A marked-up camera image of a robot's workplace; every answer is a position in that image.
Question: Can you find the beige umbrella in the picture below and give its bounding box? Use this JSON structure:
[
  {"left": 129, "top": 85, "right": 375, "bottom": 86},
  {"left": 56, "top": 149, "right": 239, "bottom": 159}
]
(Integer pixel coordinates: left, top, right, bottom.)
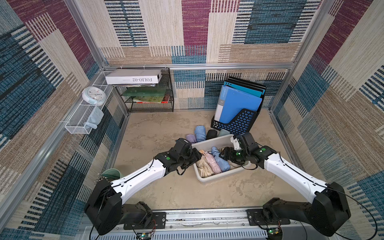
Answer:
[{"left": 196, "top": 156, "right": 214, "bottom": 178}]

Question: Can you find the white folio box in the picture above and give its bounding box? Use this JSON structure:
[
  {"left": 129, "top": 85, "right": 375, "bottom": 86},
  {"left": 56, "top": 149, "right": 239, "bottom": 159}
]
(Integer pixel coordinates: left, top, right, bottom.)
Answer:
[{"left": 106, "top": 69, "right": 162, "bottom": 85}]

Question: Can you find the white plastic storage box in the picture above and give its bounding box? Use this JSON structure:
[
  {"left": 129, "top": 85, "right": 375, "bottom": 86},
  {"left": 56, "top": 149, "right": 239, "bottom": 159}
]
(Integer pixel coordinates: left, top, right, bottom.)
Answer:
[{"left": 192, "top": 135, "right": 251, "bottom": 183}]

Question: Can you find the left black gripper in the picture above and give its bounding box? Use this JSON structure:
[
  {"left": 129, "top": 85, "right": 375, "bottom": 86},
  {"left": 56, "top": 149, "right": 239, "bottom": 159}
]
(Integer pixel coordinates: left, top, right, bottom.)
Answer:
[{"left": 177, "top": 147, "right": 203, "bottom": 169}]

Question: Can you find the black wire shelf rack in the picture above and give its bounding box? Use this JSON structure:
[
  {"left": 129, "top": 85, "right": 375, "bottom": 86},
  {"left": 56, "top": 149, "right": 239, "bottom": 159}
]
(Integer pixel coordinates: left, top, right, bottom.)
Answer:
[{"left": 115, "top": 68, "right": 175, "bottom": 114}]

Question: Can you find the light blue umbrella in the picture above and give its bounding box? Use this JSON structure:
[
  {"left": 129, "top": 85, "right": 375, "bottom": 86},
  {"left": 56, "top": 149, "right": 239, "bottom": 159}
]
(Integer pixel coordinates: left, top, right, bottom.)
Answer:
[{"left": 211, "top": 147, "right": 231, "bottom": 172}]

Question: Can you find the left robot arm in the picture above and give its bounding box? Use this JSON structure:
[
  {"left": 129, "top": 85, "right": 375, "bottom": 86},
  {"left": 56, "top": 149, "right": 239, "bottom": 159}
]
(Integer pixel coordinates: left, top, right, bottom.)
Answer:
[{"left": 85, "top": 138, "right": 202, "bottom": 236}]

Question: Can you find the lavender umbrella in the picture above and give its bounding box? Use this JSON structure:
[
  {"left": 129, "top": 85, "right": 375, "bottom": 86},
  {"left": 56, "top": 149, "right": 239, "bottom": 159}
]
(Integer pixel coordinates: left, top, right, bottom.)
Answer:
[{"left": 186, "top": 134, "right": 197, "bottom": 144}]

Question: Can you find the pink umbrella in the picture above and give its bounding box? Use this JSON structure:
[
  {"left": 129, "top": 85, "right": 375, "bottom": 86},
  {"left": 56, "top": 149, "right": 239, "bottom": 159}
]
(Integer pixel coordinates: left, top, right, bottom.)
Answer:
[{"left": 200, "top": 150, "right": 222, "bottom": 175}]

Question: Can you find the grey green folded umbrella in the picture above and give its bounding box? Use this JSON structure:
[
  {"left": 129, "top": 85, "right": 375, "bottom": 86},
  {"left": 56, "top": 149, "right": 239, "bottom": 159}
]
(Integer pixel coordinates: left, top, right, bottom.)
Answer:
[{"left": 217, "top": 129, "right": 231, "bottom": 137}]

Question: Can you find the black folded umbrella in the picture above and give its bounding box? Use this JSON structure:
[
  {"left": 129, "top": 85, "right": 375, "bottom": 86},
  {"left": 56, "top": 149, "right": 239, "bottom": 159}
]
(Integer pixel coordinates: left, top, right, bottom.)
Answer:
[{"left": 206, "top": 129, "right": 218, "bottom": 140}]

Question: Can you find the black mesh file holder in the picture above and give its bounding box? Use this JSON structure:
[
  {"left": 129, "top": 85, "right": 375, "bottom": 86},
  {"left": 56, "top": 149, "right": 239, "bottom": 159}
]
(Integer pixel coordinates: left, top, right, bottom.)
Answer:
[{"left": 211, "top": 109, "right": 260, "bottom": 135}]

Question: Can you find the white round clock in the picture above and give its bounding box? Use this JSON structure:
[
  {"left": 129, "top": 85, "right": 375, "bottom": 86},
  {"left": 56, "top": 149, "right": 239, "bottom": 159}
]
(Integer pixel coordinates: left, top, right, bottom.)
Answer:
[{"left": 82, "top": 86, "right": 107, "bottom": 106}]

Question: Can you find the green book on shelf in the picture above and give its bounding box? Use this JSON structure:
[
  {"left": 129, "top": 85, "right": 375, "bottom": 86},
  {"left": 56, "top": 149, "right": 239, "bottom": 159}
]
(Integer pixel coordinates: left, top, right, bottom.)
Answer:
[{"left": 122, "top": 87, "right": 168, "bottom": 98}]

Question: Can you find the teal file folder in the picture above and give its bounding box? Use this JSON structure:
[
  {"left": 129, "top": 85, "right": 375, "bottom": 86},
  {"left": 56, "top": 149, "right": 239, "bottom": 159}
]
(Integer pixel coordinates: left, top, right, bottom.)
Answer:
[{"left": 224, "top": 80, "right": 266, "bottom": 98}]

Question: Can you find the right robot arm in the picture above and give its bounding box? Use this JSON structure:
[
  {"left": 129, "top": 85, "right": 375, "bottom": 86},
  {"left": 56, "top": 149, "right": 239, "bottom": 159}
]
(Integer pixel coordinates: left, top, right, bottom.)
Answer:
[{"left": 220, "top": 133, "right": 351, "bottom": 237}]

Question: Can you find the white wire wall basket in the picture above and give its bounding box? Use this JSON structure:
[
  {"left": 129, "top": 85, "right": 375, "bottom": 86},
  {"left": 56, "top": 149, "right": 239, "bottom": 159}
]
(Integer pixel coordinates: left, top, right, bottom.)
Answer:
[{"left": 65, "top": 71, "right": 113, "bottom": 135}]

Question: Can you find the green pen cup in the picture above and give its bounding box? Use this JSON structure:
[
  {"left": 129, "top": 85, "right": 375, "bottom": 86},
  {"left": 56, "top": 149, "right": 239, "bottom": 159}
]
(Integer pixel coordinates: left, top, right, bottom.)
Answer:
[{"left": 97, "top": 168, "right": 122, "bottom": 182}]

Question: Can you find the light blue cloth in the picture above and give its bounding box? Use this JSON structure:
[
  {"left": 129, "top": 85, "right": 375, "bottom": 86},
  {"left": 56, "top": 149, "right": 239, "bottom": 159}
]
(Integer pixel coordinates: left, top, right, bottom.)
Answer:
[{"left": 84, "top": 107, "right": 104, "bottom": 131}]

